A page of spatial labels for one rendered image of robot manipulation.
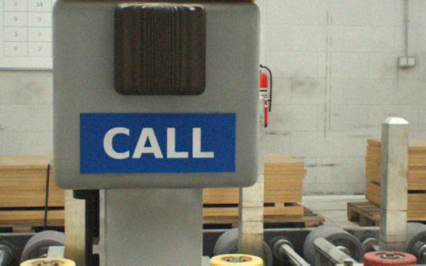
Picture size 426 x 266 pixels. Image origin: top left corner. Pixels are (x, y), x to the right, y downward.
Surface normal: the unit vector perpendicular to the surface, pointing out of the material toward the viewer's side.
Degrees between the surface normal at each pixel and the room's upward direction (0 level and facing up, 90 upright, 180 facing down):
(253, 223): 90
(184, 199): 90
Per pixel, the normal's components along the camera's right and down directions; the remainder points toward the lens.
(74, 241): 0.14, 0.07
